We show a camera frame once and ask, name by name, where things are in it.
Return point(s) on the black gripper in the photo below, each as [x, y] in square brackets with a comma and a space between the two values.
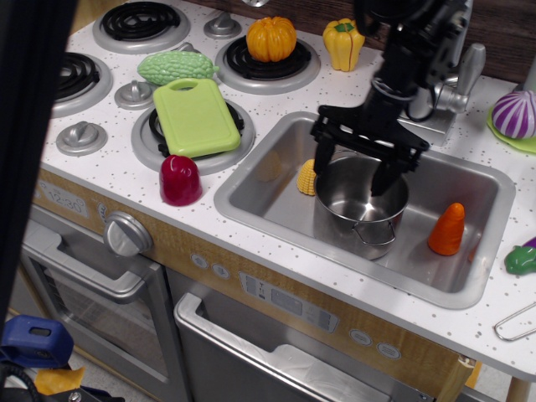
[373, 130]

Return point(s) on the stainless steel pot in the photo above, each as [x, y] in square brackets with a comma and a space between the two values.
[348, 216]

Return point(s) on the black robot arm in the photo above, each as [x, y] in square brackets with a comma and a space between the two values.
[419, 51]

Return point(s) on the silver sink basin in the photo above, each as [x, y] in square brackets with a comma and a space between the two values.
[262, 193]

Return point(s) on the yellow toy corn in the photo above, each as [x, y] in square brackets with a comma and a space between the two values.
[306, 178]

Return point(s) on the silver toy faucet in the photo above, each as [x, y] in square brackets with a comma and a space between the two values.
[433, 112]

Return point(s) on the orange toy carrot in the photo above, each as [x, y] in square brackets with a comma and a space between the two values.
[445, 238]

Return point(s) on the yellow toy bell pepper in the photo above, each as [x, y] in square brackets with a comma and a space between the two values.
[343, 42]

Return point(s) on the orange toy pumpkin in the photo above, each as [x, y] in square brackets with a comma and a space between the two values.
[271, 39]

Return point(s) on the back right stove burner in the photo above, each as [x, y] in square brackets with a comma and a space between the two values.
[239, 70]

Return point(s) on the stove burner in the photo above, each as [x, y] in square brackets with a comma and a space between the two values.
[239, 70]
[84, 81]
[147, 140]
[142, 27]

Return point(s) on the green toy cutting board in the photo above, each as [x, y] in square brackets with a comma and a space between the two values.
[195, 119]

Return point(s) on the purple white toy onion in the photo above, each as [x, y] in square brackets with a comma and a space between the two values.
[513, 115]

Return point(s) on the light green toy plate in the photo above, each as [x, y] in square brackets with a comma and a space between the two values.
[522, 145]

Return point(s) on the red toy pepper half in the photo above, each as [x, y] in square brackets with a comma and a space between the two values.
[180, 182]

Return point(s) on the silver stove knob back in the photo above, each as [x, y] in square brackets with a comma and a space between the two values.
[222, 27]

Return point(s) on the silver stove knob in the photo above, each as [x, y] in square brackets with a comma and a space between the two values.
[135, 95]
[80, 139]
[222, 27]

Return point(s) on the green purple toy eggplant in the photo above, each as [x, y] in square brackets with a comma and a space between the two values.
[520, 261]

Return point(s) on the front stove burner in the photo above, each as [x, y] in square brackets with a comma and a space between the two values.
[147, 140]

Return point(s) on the green toy bitter gourd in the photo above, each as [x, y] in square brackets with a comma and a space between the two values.
[166, 67]

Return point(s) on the silver stove knob middle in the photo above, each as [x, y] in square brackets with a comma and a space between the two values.
[135, 95]

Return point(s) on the silver dishwasher door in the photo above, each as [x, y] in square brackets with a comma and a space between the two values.
[233, 353]

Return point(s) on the large silver oven knob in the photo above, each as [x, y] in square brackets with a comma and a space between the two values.
[125, 236]

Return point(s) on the back left stove burner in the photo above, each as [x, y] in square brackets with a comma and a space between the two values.
[142, 27]

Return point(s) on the silver stove knob front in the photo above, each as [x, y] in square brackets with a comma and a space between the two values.
[80, 139]

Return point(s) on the silver oven door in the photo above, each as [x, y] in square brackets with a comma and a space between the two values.
[117, 309]

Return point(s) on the dark foreground pole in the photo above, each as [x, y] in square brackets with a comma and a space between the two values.
[33, 39]

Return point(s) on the blue clamp tool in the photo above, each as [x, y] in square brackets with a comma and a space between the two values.
[36, 343]

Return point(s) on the yellow cloth piece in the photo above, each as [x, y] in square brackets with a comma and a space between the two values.
[57, 380]

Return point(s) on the metal wire utensil handle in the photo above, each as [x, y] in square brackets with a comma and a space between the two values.
[518, 325]

